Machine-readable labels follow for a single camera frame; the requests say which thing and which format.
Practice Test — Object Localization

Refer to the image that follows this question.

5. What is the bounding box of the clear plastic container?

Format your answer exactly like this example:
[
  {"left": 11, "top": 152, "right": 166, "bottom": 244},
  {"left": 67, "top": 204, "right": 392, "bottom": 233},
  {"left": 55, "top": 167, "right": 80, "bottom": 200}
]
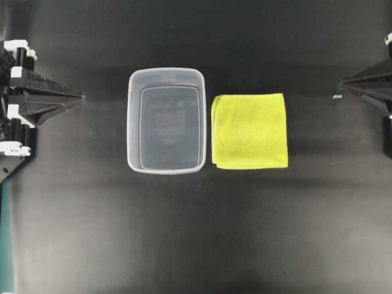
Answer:
[{"left": 126, "top": 67, "right": 207, "bottom": 175}]

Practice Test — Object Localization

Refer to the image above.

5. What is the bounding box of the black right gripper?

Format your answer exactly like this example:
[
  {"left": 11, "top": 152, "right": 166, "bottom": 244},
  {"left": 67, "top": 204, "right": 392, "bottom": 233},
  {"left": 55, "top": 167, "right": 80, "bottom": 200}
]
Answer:
[{"left": 339, "top": 33, "right": 391, "bottom": 153}]

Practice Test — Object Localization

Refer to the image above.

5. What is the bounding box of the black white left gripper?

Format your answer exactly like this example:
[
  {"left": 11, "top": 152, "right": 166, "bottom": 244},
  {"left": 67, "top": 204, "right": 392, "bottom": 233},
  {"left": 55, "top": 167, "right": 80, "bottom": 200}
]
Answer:
[{"left": 1, "top": 40, "right": 86, "bottom": 183}]

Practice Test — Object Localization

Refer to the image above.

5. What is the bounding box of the yellow folded towel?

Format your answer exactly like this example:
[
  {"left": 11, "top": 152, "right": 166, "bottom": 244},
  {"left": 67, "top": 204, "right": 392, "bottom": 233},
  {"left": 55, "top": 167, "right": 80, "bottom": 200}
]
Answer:
[{"left": 211, "top": 93, "right": 288, "bottom": 170}]

